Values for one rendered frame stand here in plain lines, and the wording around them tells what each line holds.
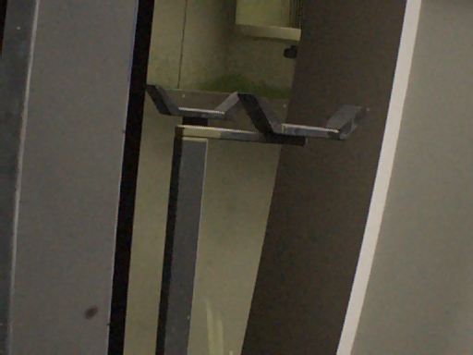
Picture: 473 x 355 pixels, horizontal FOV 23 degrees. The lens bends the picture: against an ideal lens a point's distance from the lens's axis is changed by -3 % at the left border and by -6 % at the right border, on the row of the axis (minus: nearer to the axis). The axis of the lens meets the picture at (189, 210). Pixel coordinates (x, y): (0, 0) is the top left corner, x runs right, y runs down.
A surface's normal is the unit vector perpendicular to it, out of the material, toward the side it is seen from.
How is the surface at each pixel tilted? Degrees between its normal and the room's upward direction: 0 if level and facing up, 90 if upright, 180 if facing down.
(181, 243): 90
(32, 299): 90
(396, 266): 102
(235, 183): 57
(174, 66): 90
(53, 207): 90
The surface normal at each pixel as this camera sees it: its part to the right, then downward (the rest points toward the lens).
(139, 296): 0.31, -0.44
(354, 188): -0.93, -0.05
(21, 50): 0.32, 0.12
